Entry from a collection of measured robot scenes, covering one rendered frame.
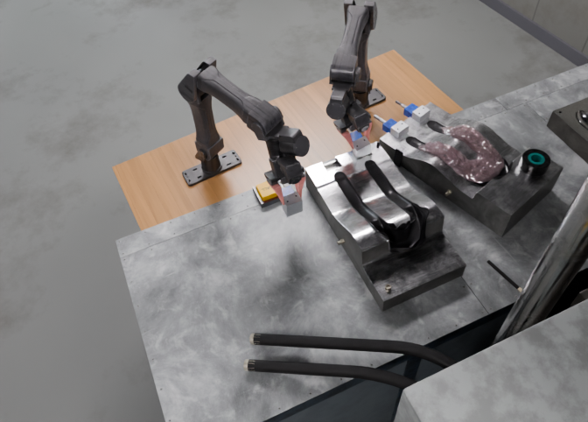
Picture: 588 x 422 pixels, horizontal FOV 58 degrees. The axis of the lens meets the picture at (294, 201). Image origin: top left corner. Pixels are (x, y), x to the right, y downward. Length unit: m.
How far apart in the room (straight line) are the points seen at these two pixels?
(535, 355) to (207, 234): 1.14
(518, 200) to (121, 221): 1.94
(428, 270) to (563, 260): 0.62
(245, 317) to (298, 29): 2.66
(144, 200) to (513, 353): 1.34
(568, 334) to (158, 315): 1.10
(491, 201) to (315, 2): 2.76
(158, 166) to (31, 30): 2.71
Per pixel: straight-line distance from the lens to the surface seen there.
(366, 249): 1.45
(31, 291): 2.81
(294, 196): 1.52
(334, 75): 1.55
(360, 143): 1.68
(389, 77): 2.15
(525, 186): 1.69
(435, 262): 1.53
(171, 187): 1.83
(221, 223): 1.69
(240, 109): 1.43
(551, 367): 0.77
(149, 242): 1.71
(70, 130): 3.46
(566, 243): 0.92
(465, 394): 0.73
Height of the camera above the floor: 2.14
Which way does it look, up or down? 52 degrees down
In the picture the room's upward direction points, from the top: 6 degrees counter-clockwise
